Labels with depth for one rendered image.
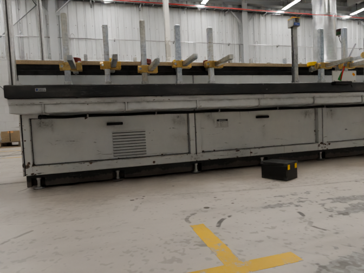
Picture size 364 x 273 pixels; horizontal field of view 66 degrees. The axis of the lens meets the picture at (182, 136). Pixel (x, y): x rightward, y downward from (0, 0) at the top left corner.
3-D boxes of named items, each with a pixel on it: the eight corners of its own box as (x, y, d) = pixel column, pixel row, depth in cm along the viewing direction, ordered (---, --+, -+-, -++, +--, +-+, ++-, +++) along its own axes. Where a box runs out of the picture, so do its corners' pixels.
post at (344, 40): (348, 83, 243) (347, 26, 241) (344, 83, 242) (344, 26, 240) (344, 83, 246) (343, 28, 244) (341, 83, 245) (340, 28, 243)
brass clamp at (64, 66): (82, 70, 181) (81, 62, 181) (59, 70, 177) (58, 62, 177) (82, 71, 187) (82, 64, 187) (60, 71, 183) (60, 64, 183)
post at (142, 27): (148, 89, 195) (144, 19, 192) (143, 89, 194) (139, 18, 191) (147, 90, 198) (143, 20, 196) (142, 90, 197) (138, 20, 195)
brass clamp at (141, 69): (157, 72, 195) (157, 64, 195) (138, 72, 191) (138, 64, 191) (156, 73, 201) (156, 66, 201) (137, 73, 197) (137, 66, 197)
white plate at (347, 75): (356, 82, 244) (356, 70, 244) (332, 82, 237) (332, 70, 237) (356, 82, 245) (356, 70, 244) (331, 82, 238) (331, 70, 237)
